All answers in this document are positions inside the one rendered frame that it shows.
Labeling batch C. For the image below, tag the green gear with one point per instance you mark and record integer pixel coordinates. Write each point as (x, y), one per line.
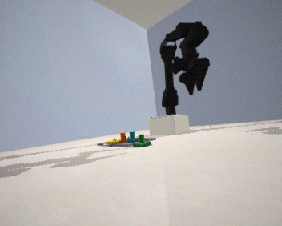
(142, 142)

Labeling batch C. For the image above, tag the teal gear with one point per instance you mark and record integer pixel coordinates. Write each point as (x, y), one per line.
(132, 137)

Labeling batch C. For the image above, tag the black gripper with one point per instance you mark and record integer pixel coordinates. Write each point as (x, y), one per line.
(196, 71)

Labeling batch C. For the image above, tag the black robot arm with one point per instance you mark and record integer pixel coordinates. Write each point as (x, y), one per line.
(194, 34)

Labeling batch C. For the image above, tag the orange gear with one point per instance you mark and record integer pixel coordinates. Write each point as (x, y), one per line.
(123, 138)

